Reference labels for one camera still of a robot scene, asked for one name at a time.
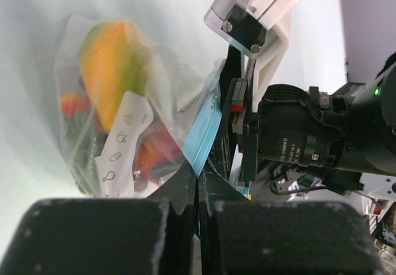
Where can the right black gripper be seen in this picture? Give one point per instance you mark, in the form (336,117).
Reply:
(239,126)

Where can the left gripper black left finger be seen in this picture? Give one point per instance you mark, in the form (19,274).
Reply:
(110,235)

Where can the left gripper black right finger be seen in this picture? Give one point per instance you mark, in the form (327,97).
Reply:
(239,236)

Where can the red fake tomato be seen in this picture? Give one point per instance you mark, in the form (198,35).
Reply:
(157,148)

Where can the clear zip top bag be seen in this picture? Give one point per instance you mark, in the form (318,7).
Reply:
(187,104)

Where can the yellow fake fruit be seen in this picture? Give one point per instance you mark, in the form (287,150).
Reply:
(113,60)

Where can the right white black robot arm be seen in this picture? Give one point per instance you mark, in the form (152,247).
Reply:
(335,141)

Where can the small orange red fake fruit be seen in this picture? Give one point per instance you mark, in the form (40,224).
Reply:
(72,103)

